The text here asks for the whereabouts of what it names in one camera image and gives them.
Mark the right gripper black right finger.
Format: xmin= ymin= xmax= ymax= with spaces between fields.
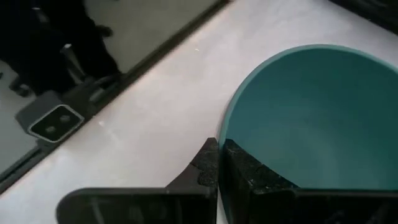
xmin=219 ymin=138 xmax=398 ymax=224

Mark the white bowl with teal interior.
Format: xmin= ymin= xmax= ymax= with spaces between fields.
xmin=217 ymin=44 xmax=398 ymax=224

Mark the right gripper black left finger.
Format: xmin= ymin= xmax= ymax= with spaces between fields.
xmin=55 ymin=136 xmax=219 ymax=224

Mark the black office chair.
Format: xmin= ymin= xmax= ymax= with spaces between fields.
xmin=0 ymin=0 xmax=122 ymax=97

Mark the black table edge rail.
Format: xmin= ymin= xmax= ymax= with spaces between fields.
xmin=329 ymin=0 xmax=398 ymax=35
xmin=0 ymin=0 xmax=231 ymax=194

